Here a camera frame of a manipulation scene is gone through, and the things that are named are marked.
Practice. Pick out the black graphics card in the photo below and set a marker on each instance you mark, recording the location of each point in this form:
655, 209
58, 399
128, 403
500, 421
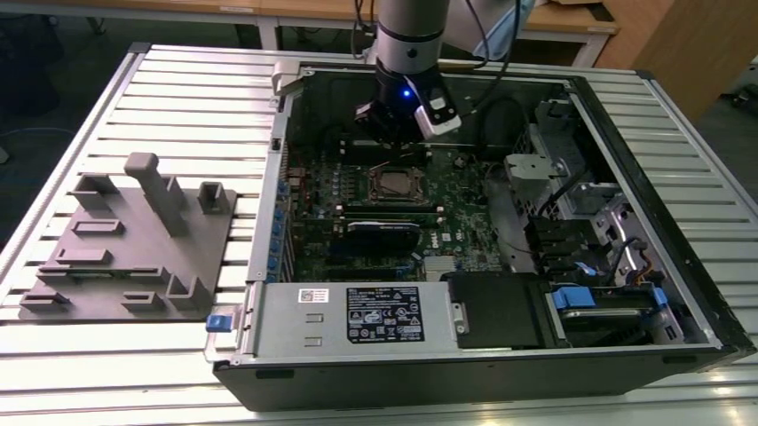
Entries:
384, 237

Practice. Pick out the silver metal bracket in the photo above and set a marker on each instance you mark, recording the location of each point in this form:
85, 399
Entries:
517, 173

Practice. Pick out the black plastic shroud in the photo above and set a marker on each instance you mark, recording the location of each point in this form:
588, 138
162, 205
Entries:
497, 310

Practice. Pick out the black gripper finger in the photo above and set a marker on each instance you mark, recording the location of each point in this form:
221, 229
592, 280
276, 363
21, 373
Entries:
372, 120

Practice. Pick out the thin metal locking lever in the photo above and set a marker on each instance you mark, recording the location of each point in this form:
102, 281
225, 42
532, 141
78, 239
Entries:
379, 164

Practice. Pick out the black RAM slot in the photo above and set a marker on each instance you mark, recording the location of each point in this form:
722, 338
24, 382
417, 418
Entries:
391, 206

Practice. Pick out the green motherboard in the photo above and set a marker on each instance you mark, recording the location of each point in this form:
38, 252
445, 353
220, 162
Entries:
467, 208

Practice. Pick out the blue disk carrier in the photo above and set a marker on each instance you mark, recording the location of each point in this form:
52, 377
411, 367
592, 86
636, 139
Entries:
571, 296

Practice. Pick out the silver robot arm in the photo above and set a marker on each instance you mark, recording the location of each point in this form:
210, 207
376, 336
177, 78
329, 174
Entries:
408, 35

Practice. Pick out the silver chipset heat sink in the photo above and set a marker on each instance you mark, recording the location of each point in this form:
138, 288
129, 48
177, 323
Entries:
443, 263

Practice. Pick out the black open PC case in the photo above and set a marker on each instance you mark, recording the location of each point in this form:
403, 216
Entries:
413, 386

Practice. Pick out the wooden cabinet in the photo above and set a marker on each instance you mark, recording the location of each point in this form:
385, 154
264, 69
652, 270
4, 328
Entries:
692, 49

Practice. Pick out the blue plastic latch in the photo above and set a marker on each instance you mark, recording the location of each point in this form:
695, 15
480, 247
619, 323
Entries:
217, 323

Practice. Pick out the wooden top desk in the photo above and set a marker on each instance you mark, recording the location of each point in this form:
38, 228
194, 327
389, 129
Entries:
592, 21
118, 3

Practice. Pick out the grey power supply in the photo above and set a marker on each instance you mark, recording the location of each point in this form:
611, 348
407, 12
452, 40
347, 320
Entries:
277, 310

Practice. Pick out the grey parts rack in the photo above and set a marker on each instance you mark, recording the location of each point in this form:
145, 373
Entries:
136, 248

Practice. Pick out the CPU socket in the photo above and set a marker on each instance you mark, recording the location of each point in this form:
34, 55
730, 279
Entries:
423, 200

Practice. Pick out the silver topped CPU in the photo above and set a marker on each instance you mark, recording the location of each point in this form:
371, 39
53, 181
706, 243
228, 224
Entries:
393, 183

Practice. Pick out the perforated metal drive cage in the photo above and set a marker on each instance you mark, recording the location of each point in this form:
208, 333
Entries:
585, 197

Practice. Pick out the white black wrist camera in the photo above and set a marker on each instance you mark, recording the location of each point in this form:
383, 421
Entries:
437, 117

